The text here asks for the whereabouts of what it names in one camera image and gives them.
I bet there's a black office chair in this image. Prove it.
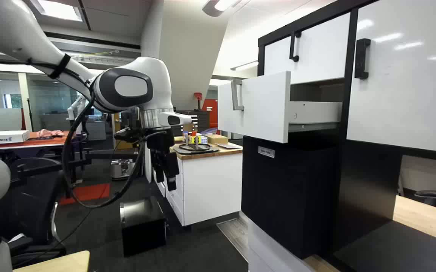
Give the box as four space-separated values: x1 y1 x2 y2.
0 156 67 270

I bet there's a colourful toy stack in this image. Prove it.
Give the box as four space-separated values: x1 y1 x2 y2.
185 129 202 147

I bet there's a rectangular ceiling light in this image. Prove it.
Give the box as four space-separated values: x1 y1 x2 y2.
26 0 84 23

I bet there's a black box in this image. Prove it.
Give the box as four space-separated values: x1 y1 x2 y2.
117 196 169 258

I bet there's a white drawer with metal handle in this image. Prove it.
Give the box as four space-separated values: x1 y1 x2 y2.
216 72 344 146

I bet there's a black fabric bin with label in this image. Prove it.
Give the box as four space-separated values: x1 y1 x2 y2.
240 137 341 259

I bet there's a red floor mat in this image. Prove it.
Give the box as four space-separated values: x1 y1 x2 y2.
57 182 111 208

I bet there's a white flat box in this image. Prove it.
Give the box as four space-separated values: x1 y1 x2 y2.
0 129 30 147

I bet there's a small white door black handle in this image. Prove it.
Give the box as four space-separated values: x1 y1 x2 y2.
261 13 352 85

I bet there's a wooden countertop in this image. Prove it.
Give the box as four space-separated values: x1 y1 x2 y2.
390 196 436 248

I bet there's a white island with wood top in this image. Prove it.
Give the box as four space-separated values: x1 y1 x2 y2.
143 135 244 227

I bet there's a small wooden box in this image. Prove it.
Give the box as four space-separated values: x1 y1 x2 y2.
205 134 229 147

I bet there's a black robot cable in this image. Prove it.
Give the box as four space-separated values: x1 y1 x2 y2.
58 93 148 211

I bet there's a dark round plate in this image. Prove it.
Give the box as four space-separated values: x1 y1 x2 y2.
176 143 220 155

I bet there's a pink cloth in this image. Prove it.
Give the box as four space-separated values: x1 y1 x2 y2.
26 129 66 141

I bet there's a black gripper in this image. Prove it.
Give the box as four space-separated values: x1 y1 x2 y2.
142 128 181 193

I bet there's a red background object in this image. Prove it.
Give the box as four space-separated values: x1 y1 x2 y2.
201 97 219 131

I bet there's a metal pot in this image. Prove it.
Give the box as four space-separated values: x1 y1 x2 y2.
108 158 135 182

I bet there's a red table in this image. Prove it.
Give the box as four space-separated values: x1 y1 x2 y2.
0 129 86 155

